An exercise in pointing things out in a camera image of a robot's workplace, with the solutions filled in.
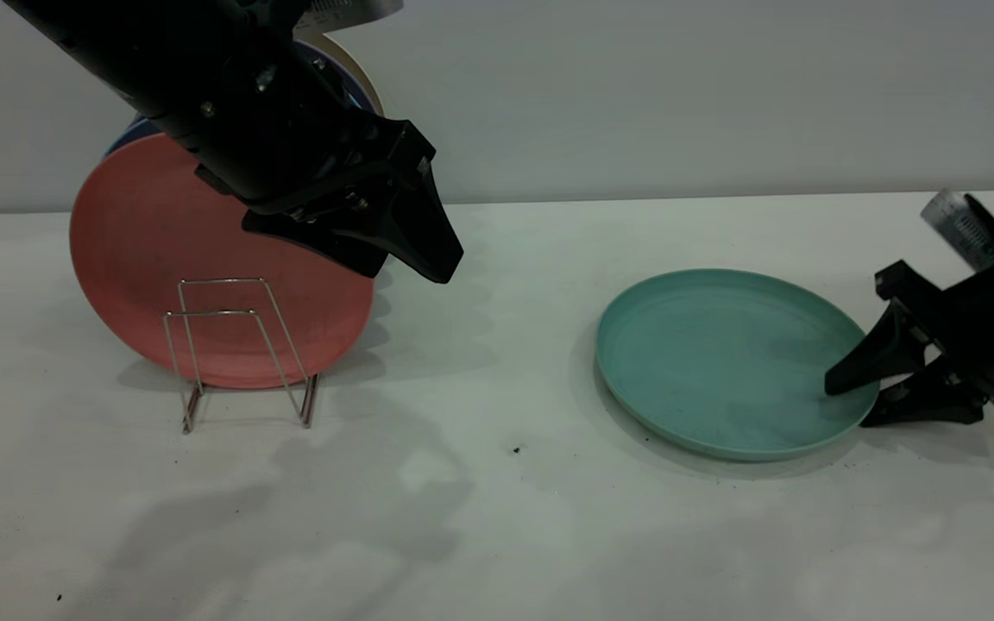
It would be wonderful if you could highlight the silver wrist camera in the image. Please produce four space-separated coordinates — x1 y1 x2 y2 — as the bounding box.
920 190 994 273
294 0 404 34

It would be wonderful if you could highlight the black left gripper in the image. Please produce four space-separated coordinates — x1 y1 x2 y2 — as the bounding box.
193 50 465 285

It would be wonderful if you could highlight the pink round plate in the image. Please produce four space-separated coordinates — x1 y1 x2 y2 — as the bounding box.
70 134 374 389

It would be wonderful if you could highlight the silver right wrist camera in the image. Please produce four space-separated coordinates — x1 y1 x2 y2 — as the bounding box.
920 190 994 273

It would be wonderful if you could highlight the beige round plate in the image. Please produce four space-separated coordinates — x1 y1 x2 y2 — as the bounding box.
297 30 386 117

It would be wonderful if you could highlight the navy round plate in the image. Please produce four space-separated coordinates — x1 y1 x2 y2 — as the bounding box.
307 41 377 113

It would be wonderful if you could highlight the metal wire plate rack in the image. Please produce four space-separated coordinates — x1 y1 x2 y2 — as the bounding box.
163 278 319 434

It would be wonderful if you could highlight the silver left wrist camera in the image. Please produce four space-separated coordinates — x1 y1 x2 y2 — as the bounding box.
294 0 404 34

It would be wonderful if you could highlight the blue round plate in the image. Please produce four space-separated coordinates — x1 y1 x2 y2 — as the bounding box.
103 116 161 159

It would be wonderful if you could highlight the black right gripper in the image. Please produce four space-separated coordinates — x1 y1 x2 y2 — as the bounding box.
824 254 994 431

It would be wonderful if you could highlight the green round plate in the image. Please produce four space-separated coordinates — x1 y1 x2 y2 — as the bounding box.
596 269 882 462

